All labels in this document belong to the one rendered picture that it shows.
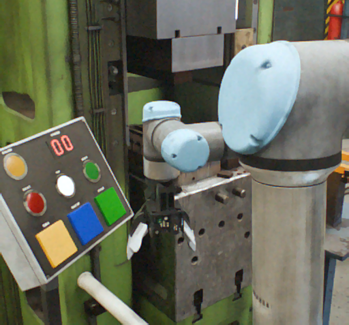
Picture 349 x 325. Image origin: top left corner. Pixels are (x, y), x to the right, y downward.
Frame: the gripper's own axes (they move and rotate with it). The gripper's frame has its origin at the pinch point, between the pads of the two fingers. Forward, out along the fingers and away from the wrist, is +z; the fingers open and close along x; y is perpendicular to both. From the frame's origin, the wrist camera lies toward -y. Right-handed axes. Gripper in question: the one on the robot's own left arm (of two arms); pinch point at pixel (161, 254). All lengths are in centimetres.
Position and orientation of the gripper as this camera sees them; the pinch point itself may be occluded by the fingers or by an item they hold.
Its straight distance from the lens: 116.7
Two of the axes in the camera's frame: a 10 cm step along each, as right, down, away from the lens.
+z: 0.0, 9.4, 3.3
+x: 9.7, -0.8, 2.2
